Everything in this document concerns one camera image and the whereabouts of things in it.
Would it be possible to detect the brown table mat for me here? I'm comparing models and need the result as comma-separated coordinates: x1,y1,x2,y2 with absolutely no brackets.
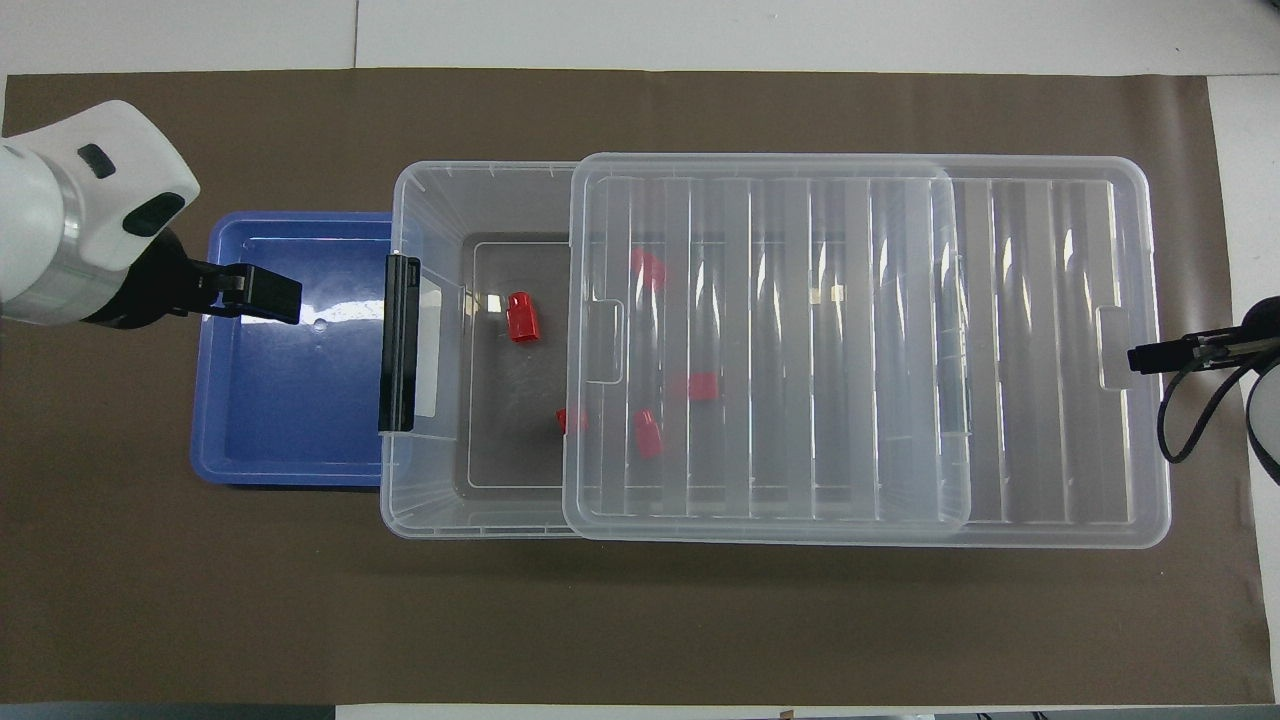
0,68,1276,706

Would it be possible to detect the clear plastic storage box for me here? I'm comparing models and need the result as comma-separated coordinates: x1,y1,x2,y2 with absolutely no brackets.
380,160,976,541

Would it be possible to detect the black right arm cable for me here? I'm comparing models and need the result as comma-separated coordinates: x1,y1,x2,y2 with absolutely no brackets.
1157,360,1251,464

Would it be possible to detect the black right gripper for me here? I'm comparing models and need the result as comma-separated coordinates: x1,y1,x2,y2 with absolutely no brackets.
1128,297,1280,374

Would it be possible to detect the black box latch handle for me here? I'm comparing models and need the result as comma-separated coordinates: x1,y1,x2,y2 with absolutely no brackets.
378,254,423,433

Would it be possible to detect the clear ribbed plastic lid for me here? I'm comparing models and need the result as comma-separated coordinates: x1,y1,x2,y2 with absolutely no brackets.
562,152,1173,549

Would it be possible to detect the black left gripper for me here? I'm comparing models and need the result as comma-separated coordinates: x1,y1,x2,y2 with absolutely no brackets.
85,232,303,329

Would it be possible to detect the blue plastic tray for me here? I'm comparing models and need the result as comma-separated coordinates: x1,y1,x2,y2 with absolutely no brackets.
190,210,396,488

